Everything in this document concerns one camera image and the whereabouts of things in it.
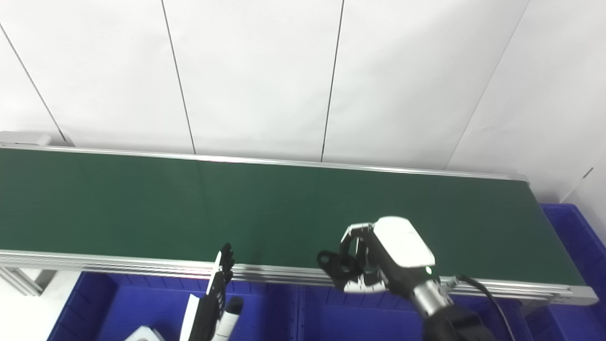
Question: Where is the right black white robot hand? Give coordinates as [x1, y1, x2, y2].
[340, 216, 448, 317]

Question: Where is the aluminium conveyor leg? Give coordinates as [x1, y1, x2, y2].
[0, 266, 57, 296]

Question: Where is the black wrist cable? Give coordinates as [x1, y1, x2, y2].
[440, 276, 517, 341]

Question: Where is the blue plastic bin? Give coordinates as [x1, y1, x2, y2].
[521, 204, 606, 341]
[296, 284, 526, 341]
[47, 272, 303, 341]

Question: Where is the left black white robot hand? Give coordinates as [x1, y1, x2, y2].
[180, 243, 244, 341]

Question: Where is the black flange part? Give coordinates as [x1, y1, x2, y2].
[317, 250, 361, 289]

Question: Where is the green conveyor belt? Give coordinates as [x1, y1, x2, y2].
[0, 144, 599, 306]
[0, 148, 587, 286]

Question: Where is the white block part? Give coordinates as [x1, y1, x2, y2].
[125, 326, 165, 341]

